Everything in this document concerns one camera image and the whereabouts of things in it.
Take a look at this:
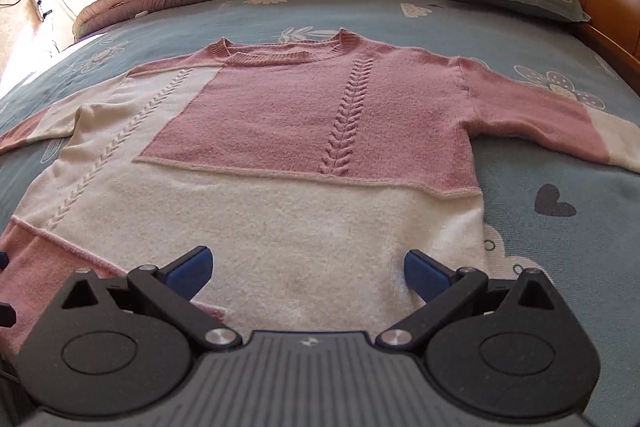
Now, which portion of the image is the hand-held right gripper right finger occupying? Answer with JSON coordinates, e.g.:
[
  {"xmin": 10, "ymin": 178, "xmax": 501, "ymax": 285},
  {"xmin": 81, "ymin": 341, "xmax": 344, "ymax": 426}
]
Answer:
[{"xmin": 376, "ymin": 250, "xmax": 558, "ymax": 351}]

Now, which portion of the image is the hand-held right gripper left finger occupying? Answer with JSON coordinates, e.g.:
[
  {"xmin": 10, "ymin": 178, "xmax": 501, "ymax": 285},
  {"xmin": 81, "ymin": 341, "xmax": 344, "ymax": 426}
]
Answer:
[{"xmin": 60, "ymin": 246, "xmax": 243, "ymax": 353}]

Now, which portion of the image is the pink and cream knit sweater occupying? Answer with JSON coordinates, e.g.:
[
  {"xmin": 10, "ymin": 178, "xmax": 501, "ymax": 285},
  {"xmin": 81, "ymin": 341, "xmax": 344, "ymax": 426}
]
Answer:
[{"xmin": 0, "ymin": 28, "xmax": 640, "ymax": 358}]

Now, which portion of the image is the blue floral bed sheet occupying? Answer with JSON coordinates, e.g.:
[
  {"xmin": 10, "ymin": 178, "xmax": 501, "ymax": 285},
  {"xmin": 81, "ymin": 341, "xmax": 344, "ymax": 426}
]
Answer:
[{"xmin": 0, "ymin": 0, "xmax": 640, "ymax": 413}]

